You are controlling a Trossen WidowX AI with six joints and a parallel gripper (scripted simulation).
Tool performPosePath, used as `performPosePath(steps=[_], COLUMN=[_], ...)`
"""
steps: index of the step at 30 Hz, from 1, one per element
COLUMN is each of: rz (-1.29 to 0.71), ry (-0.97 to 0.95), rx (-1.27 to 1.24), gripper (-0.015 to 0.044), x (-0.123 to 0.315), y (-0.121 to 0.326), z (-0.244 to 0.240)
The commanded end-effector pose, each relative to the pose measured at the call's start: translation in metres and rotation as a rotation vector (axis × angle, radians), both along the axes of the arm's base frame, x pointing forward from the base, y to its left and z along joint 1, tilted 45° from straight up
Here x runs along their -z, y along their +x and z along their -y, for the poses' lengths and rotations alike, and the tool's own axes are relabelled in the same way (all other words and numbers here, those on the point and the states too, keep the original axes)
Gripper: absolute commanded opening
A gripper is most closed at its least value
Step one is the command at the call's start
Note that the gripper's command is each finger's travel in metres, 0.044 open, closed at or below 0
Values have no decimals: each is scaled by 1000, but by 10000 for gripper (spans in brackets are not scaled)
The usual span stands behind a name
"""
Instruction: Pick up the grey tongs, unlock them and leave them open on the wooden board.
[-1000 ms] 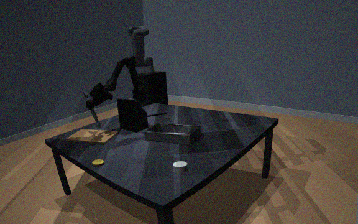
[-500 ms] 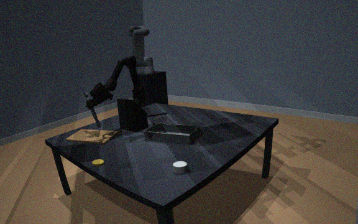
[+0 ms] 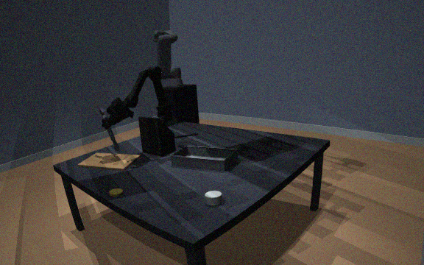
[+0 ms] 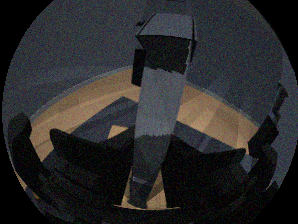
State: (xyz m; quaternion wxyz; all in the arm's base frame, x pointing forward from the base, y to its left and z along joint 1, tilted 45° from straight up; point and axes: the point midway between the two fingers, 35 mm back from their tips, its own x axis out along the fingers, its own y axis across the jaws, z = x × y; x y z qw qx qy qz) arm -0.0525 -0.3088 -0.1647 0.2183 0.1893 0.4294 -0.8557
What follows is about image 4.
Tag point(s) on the light brown wooden board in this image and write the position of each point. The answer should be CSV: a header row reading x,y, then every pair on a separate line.
x,y
156,199

